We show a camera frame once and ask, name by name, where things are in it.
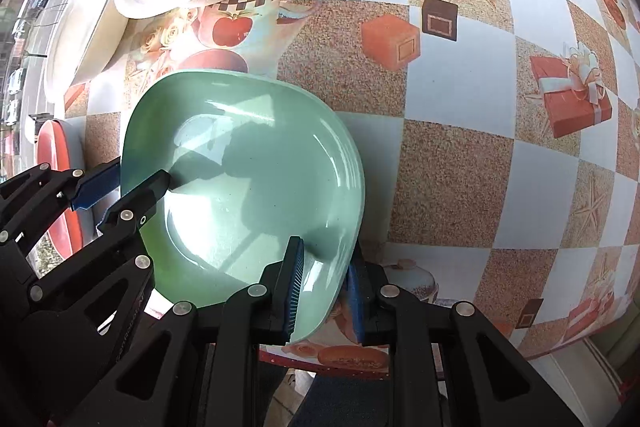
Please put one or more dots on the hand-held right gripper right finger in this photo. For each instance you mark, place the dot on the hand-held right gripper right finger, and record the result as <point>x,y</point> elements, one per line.
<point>356,302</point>

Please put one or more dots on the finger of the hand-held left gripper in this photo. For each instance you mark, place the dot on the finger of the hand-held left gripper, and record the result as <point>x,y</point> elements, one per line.
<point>95,189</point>
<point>150,194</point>

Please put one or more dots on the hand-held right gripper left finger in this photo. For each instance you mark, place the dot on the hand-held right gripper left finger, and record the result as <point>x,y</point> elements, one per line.
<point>295,292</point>

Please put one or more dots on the green plate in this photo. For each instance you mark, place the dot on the green plate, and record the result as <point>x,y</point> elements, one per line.
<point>250,187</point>

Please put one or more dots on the dark blue cloth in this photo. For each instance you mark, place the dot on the dark blue cloth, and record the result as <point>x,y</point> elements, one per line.
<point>330,402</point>

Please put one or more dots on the white furniture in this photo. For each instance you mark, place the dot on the white furniture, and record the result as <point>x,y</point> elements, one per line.
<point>575,367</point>

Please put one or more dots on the printed checkered tablecloth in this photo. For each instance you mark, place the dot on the printed checkered tablecloth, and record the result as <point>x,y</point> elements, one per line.
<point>450,82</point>

